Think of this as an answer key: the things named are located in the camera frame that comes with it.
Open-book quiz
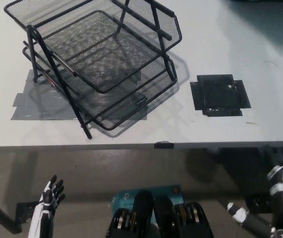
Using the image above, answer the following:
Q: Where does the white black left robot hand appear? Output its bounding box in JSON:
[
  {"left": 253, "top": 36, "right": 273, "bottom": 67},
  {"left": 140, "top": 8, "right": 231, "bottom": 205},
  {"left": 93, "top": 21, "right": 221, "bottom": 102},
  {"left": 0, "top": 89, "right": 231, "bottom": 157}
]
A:
[{"left": 27, "top": 175, "right": 66, "bottom": 238}]

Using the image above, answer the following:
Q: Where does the black mesh two-tier file tray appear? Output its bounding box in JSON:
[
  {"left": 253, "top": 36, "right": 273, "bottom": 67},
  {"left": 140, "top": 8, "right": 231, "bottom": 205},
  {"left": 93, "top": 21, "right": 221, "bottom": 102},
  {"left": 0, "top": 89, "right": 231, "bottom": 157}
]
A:
[{"left": 3, "top": 0, "right": 183, "bottom": 139}]

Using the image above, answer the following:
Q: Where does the black diagonal table leg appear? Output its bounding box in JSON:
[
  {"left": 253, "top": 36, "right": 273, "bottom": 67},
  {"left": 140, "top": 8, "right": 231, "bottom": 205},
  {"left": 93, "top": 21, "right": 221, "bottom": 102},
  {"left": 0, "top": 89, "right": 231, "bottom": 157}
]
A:
[{"left": 0, "top": 192, "right": 23, "bottom": 234}]

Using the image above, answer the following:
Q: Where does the grey tape patch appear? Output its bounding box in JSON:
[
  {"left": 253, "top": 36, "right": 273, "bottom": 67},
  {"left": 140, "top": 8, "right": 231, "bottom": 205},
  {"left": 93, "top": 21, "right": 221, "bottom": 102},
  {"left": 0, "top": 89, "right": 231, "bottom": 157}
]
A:
[{"left": 11, "top": 69, "right": 148, "bottom": 122}]

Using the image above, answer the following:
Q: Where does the black tape square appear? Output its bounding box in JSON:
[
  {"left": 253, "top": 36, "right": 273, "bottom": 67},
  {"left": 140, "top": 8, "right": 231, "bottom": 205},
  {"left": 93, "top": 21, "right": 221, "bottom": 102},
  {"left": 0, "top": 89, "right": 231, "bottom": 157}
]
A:
[{"left": 190, "top": 73, "right": 252, "bottom": 118}]

